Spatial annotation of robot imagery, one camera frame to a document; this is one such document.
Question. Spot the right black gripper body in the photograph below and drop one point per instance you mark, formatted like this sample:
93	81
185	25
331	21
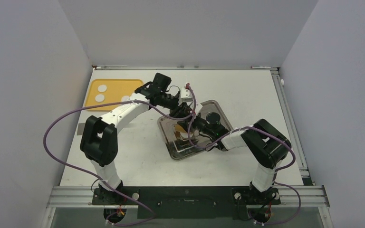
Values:
198	123

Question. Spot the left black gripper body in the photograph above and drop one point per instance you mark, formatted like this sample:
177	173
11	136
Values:
174	111

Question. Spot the white dough piece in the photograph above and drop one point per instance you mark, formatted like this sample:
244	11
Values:
185	136

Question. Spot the wooden rolling pin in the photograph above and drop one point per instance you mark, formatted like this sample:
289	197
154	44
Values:
177	130

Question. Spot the stainless steel tray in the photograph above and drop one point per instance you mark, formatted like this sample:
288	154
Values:
180	150

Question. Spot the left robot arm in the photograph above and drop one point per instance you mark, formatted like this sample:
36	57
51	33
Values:
99	141

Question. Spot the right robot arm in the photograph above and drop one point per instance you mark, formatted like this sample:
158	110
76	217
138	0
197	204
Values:
267	144

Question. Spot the white dough disc right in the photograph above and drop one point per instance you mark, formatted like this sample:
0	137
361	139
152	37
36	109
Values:
125	98

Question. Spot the white dough disc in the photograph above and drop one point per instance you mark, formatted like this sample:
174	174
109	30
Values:
99	98
102	88
125	98

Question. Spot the white dough disc upper left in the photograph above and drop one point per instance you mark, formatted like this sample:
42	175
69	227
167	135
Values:
102	88

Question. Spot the white dough disc lower left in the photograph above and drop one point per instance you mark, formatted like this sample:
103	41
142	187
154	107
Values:
99	98

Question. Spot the yellow plastic tray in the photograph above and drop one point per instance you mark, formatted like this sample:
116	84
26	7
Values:
116	89

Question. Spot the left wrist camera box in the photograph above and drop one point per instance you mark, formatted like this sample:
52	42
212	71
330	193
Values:
185	95

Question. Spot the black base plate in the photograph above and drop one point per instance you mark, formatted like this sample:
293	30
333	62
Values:
202	202

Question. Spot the scraper with red handle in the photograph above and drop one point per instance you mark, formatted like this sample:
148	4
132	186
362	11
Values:
80	128

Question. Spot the aluminium frame rail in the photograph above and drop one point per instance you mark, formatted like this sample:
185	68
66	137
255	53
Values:
292	131

